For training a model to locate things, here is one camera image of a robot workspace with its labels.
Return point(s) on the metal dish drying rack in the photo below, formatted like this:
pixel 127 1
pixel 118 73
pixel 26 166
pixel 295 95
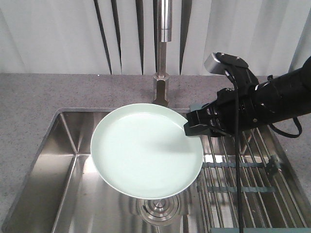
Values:
pixel 272 200

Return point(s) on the stainless steel sink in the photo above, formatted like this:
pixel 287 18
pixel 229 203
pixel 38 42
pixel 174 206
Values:
pixel 65 194

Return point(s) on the light green round plate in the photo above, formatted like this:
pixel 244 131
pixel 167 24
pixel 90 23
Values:
pixel 141 150

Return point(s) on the white pleated curtain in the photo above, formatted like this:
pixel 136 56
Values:
pixel 119 36

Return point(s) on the steel faucet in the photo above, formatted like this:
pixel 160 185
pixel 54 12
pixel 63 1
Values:
pixel 163 37

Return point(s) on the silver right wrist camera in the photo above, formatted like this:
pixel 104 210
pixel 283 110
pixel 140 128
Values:
pixel 219 62

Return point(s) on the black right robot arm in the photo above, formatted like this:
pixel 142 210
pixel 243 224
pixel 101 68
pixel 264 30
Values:
pixel 287 96

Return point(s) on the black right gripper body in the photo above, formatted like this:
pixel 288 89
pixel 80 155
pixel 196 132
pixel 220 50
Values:
pixel 233 108

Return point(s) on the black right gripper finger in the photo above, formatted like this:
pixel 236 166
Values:
pixel 198 117
pixel 196 130

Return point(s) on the sink drain strainer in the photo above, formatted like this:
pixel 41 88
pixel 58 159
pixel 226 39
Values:
pixel 161 212

